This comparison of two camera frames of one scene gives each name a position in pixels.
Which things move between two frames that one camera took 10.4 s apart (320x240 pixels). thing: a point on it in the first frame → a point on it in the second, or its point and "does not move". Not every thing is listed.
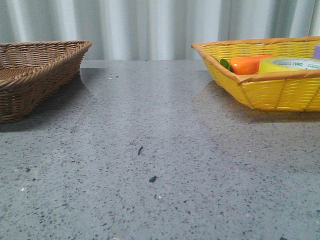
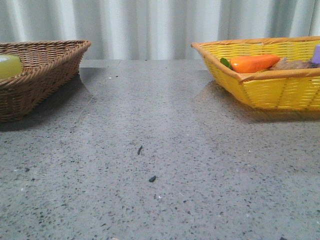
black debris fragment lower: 153,178 does not move
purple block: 317,52 does not move
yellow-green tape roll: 275,64 → 10,66
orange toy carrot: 245,65 does not move
